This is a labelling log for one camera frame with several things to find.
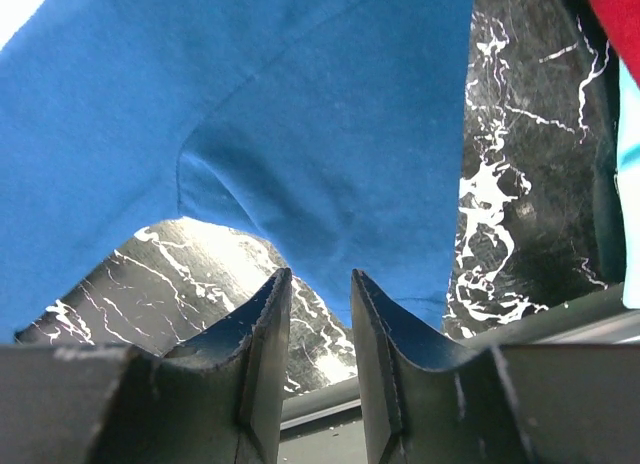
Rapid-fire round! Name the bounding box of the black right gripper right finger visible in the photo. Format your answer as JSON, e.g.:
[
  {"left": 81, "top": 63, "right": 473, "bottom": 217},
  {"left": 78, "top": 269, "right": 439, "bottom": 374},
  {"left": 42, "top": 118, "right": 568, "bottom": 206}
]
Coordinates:
[{"left": 351, "top": 271, "right": 639, "bottom": 463}]

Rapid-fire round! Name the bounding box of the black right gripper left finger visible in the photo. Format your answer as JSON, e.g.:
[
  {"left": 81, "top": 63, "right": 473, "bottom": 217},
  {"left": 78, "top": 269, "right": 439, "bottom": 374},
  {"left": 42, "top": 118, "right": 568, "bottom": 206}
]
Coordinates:
[{"left": 1, "top": 269, "right": 292, "bottom": 463}]

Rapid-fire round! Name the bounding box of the dark blue t-shirt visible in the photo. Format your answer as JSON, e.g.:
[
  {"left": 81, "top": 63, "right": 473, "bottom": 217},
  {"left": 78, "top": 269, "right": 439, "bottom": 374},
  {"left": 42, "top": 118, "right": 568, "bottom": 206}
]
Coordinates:
[{"left": 1, "top": 0, "right": 473, "bottom": 341}]

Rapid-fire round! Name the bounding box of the teal folded cloth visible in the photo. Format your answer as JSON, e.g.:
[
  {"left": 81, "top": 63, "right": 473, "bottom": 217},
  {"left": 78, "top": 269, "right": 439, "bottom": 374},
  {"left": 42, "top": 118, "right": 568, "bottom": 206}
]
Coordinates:
[{"left": 617, "top": 61, "right": 640, "bottom": 310}]

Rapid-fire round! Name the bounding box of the red folded t-shirt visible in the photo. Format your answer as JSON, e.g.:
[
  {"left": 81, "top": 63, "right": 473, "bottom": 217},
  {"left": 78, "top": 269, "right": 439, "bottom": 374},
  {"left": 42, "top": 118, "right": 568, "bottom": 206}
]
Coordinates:
[{"left": 589, "top": 0, "right": 640, "bottom": 84}]

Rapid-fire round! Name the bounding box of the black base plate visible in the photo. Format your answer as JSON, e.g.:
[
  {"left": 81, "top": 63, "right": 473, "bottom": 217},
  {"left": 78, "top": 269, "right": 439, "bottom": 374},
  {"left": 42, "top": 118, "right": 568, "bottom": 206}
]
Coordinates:
[{"left": 277, "top": 285, "right": 639, "bottom": 463}]

